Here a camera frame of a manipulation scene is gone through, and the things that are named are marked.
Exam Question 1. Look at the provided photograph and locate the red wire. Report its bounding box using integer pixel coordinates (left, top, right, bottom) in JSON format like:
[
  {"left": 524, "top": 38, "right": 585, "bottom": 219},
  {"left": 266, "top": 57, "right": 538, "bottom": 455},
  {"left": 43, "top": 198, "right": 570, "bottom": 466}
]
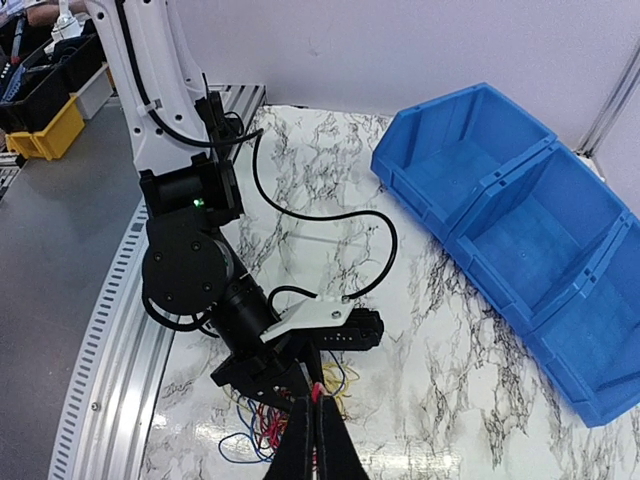
[{"left": 247, "top": 379, "right": 326, "bottom": 466}]

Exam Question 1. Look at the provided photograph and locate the blue three-compartment plastic bin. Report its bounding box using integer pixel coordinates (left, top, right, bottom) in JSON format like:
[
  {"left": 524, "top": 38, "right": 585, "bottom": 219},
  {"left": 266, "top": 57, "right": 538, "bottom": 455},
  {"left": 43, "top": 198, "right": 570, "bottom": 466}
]
[{"left": 371, "top": 83, "right": 639, "bottom": 427}]

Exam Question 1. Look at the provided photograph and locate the yellow wire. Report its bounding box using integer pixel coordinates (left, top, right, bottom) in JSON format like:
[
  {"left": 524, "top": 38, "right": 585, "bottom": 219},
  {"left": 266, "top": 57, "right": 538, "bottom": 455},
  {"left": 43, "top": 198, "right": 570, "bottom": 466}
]
[{"left": 224, "top": 363, "right": 362, "bottom": 406}]

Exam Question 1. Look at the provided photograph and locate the black storage bin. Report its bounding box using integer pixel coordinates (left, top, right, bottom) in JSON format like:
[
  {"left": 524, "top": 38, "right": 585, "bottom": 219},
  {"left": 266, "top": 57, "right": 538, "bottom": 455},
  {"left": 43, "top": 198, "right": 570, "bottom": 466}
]
[{"left": 1, "top": 34, "right": 105, "bottom": 133}]

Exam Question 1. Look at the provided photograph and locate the right aluminium corner post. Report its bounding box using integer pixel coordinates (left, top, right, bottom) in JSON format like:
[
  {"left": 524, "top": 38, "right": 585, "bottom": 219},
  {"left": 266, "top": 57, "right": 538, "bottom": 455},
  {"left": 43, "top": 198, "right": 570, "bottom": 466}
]
[{"left": 577, "top": 42, "right": 639, "bottom": 158}]

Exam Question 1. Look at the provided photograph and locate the yellow storage bin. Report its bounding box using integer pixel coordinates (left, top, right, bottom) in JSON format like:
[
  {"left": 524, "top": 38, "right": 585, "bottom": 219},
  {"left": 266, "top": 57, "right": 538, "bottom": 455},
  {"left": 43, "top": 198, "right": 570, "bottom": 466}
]
[{"left": 5, "top": 94, "right": 85, "bottom": 161}]

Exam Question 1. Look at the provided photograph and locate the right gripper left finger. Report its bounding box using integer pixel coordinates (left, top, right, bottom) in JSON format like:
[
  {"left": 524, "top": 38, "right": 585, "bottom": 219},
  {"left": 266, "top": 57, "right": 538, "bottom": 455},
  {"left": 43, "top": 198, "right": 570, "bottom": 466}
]
[{"left": 264, "top": 397, "right": 315, "bottom": 480}]

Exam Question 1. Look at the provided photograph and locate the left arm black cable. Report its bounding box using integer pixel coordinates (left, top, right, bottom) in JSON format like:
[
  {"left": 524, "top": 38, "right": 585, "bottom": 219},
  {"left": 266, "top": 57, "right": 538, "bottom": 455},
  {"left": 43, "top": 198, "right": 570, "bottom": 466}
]
[{"left": 119, "top": 0, "right": 399, "bottom": 341}]

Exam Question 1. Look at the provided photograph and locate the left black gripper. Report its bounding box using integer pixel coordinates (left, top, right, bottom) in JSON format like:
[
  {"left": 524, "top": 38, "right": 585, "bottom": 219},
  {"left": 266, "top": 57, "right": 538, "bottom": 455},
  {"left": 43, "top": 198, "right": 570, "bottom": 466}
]
[{"left": 210, "top": 339, "right": 323, "bottom": 412}]

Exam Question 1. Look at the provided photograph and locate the white storage tray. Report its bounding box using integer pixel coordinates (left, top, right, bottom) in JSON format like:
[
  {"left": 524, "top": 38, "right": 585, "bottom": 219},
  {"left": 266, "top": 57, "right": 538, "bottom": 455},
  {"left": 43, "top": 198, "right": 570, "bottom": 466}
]
[{"left": 74, "top": 63, "right": 114, "bottom": 120}]

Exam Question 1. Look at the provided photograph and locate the blue wire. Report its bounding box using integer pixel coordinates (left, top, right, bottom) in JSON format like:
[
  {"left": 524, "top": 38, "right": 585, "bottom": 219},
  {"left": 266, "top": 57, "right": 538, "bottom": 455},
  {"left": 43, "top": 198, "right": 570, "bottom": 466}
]
[{"left": 218, "top": 394, "right": 301, "bottom": 464}]

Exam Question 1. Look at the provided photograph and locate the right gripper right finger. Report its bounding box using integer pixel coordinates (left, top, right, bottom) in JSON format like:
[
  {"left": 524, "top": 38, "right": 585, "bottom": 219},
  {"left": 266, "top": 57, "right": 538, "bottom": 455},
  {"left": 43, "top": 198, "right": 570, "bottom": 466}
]
[{"left": 315, "top": 395, "right": 369, "bottom": 480}]

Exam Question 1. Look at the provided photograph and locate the aluminium front rail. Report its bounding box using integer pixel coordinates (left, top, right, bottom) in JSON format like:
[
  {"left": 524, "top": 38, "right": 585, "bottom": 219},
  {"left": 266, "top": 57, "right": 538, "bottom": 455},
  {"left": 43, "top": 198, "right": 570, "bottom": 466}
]
[{"left": 47, "top": 82, "right": 269, "bottom": 480}]

